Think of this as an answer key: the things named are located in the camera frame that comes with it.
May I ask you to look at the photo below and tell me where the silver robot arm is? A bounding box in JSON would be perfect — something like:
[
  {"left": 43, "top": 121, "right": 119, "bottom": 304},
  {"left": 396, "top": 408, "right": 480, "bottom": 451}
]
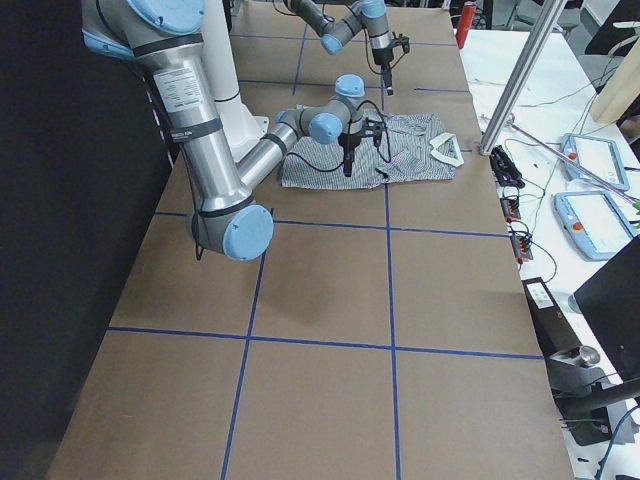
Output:
[
  {"left": 271, "top": 0, "right": 411, "bottom": 96},
  {"left": 81, "top": 1, "right": 366, "bottom": 261}
]

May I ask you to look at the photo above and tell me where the navy white striped polo shirt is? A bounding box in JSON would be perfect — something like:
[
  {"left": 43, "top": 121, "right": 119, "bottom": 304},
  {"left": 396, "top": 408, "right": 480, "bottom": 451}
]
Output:
[{"left": 277, "top": 113, "right": 464, "bottom": 190}]

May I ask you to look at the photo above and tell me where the orange black connector block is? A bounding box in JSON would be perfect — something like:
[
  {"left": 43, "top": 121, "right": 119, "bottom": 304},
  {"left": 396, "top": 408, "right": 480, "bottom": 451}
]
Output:
[{"left": 499, "top": 195, "right": 533, "bottom": 266}]

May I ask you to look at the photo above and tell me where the black power strip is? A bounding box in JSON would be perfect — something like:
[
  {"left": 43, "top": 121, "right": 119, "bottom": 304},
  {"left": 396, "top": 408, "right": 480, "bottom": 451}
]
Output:
[{"left": 489, "top": 145, "right": 525, "bottom": 189}]

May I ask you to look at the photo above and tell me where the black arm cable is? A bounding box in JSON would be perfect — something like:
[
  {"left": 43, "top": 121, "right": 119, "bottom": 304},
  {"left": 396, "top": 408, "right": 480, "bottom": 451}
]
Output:
[{"left": 192, "top": 99, "right": 393, "bottom": 261}]

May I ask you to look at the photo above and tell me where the aluminium frame post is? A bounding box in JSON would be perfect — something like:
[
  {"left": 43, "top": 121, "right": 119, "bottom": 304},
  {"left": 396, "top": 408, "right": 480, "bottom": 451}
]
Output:
[{"left": 479, "top": 0, "right": 566, "bottom": 155}]

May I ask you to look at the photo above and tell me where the upper blue teach pendant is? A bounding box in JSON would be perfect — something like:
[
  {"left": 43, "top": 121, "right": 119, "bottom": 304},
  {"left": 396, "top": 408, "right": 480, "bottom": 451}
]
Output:
[{"left": 561, "top": 134, "right": 629, "bottom": 191}]

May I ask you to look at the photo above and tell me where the blue teach pendant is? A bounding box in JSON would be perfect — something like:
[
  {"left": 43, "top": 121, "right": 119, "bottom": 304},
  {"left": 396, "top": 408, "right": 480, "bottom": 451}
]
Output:
[
  {"left": 553, "top": 190, "right": 636, "bottom": 261},
  {"left": 561, "top": 134, "right": 629, "bottom": 191}
]

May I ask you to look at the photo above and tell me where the wooden beam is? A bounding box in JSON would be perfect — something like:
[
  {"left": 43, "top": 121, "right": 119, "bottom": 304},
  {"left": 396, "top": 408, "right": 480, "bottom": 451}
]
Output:
[{"left": 595, "top": 0, "right": 640, "bottom": 125}]

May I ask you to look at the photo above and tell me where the black monitor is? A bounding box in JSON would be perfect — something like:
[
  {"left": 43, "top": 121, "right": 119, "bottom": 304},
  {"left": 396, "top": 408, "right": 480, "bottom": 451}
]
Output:
[{"left": 573, "top": 238, "right": 639, "bottom": 380}]

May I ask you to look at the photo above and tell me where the lower blue teach pendant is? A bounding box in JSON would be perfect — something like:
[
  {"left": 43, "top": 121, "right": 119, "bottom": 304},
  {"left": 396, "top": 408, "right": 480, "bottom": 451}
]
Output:
[{"left": 553, "top": 190, "right": 636, "bottom": 261}]

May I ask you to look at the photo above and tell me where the black monitor stand clamp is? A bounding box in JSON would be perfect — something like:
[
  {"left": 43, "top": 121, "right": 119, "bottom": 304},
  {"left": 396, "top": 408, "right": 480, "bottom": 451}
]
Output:
[{"left": 545, "top": 345, "right": 639, "bottom": 446}]

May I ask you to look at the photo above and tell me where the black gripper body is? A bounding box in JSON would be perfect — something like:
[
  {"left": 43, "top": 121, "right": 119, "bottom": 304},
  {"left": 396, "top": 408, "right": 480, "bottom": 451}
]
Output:
[
  {"left": 339, "top": 117, "right": 384, "bottom": 152},
  {"left": 370, "top": 31, "right": 410, "bottom": 74}
]

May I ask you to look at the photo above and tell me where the black box with label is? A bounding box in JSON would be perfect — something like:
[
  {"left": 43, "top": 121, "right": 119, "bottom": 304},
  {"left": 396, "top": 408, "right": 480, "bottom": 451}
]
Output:
[{"left": 522, "top": 277, "right": 582, "bottom": 357}]

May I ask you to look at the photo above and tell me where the red cylinder bottle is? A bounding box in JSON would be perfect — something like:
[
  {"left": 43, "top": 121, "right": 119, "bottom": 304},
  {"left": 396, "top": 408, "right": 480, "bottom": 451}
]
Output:
[{"left": 455, "top": 1, "right": 477, "bottom": 50}]

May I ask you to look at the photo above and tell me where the brown paper table cover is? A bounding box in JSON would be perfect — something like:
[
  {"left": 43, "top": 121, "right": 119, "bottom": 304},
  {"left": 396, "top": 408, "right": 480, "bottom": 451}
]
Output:
[{"left": 48, "top": 3, "right": 573, "bottom": 479}]

